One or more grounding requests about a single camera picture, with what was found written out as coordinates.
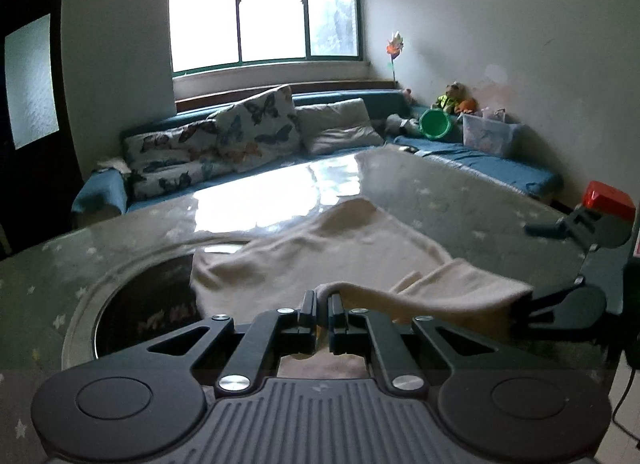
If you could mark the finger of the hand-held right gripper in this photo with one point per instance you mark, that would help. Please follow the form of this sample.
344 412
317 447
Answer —
560 229
522 314

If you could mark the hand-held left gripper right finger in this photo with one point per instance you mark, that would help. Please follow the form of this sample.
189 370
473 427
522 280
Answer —
336 319

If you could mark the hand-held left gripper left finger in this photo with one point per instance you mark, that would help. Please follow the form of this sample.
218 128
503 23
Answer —
307 316

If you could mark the cream knit garment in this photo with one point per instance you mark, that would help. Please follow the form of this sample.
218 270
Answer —
325 244

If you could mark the red plastic stool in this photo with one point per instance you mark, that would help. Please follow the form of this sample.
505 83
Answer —
607 199

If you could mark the blue corner sofa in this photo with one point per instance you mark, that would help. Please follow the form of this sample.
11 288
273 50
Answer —
500 169

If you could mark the clear plastic storage box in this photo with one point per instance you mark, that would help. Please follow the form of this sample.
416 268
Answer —
490 136

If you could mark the round black induction cooktop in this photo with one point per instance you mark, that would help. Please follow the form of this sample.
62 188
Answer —
145 304

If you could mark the green plastic basin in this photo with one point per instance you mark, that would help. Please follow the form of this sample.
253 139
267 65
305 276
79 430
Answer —
434 125

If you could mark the brown and green stuffed toy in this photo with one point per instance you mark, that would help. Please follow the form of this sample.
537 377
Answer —
452 96

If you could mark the grey plush toy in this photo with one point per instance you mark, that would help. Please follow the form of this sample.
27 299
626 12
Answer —
397 123

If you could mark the plain white pillow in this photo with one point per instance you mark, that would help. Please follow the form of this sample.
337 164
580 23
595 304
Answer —
335 124

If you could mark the square butterfly print pillow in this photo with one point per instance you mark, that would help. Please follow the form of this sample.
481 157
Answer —
260 124

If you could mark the pink plush toy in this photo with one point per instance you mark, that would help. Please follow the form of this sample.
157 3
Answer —
407 95

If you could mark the long butterfly print pillow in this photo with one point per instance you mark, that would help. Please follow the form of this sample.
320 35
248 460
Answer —
165 159

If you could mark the colourful pinwheel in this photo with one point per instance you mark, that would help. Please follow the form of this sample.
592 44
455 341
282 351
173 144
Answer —
394 46

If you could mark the beige crumpled cloth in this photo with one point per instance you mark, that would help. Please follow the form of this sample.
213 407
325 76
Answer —
112 165

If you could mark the dark door with frosted glass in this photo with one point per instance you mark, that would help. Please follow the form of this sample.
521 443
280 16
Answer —
35 184

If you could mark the green framed window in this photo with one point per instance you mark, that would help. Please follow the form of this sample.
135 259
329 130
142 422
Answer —
270 14

